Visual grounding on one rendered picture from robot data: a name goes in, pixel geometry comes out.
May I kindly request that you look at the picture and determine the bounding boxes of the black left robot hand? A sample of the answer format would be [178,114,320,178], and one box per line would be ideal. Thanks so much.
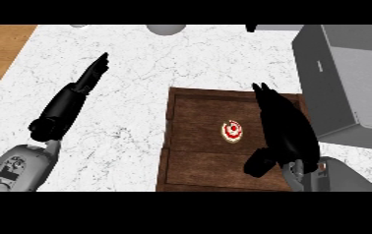
[28,51,110,144]

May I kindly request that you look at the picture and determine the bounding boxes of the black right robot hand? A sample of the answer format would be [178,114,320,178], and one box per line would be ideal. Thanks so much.
[242,82,323,179]

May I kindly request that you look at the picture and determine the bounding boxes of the red and white cupcake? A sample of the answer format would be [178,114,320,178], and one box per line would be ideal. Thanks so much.
[221,120,245,144]

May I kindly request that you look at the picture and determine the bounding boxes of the brown wooden tray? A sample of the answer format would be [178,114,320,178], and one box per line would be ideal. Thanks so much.
[153,87,311,193]

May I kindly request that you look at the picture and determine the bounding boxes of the grey cardboard box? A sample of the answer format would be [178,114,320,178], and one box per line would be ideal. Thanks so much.
[290,25,372,149]

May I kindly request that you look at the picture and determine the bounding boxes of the brown wooden board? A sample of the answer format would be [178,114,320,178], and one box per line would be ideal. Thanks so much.
[0,25,39,81]

